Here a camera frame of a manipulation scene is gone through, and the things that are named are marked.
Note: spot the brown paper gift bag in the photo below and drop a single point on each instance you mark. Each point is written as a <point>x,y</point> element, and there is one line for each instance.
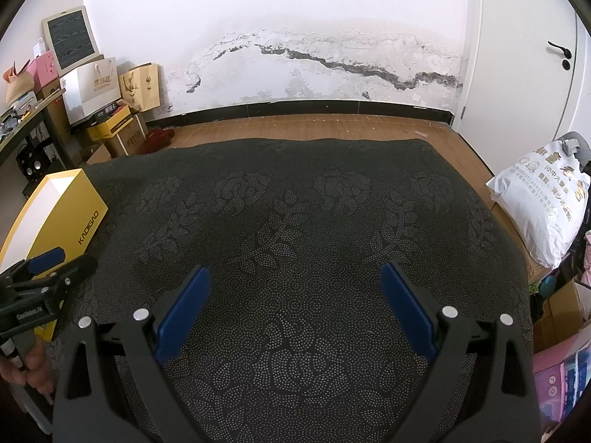
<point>140,87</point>

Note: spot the white door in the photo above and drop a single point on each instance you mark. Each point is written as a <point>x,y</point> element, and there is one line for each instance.
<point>519,96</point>

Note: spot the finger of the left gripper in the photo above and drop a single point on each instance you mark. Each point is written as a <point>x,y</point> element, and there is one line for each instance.
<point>44,258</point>
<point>69,274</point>

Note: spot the black speaker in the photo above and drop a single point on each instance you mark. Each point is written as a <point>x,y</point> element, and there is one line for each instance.
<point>33,162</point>

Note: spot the yellow storage box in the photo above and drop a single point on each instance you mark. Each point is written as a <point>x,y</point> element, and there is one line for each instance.
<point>110,127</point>

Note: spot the black patterned tablecloth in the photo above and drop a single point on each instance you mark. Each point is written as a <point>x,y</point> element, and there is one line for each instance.
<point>296,342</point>

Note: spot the white framed blackboard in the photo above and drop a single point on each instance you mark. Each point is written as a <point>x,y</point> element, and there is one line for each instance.
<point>69,36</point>

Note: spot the red cloth on floor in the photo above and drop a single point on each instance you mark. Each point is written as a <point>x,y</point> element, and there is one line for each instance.
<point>156,140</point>

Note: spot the yellow white cardboard box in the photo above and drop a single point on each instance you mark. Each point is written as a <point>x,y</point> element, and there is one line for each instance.
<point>64,211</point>

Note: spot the white gift bag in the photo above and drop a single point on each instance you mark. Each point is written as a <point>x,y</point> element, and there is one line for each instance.
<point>88,88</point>

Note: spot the woven straw basket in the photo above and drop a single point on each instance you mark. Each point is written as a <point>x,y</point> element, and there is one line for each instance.
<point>18,83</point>

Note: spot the person's left hand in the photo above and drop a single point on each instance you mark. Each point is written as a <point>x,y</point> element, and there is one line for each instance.
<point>38,373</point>

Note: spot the black wooden desk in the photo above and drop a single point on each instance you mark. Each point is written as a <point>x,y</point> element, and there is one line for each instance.
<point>39,115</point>

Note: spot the white printed sack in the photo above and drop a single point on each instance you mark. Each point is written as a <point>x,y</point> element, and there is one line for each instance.
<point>545,194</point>

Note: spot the pink printed box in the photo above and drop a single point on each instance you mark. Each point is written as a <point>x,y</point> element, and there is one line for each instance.
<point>562,374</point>

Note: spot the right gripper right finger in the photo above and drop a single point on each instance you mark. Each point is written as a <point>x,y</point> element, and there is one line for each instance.
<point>479,384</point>

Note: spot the black door handle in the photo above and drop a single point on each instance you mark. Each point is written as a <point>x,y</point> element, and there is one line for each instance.
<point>565,54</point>

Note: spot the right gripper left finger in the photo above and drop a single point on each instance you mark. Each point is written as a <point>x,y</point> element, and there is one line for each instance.
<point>91,404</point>

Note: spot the brown cardboard box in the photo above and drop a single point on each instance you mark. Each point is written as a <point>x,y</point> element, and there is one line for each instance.
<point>128,140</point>

